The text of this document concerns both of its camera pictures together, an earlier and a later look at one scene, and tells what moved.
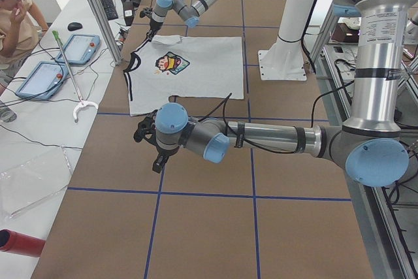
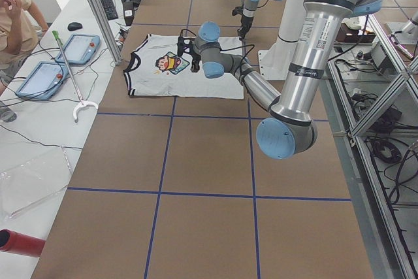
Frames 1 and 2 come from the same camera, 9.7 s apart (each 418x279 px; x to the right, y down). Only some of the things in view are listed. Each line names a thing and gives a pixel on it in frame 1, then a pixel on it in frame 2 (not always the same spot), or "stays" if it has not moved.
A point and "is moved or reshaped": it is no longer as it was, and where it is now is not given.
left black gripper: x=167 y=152 to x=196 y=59
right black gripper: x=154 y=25 to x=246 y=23
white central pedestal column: x=284 y=59 stays
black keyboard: x=109 y=8 stays
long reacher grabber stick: x=81 y=102 stays
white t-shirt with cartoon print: x=166 y=66 is moved or reshaped
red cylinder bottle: x=21 y=244 stays
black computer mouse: x=74 y=26 stays
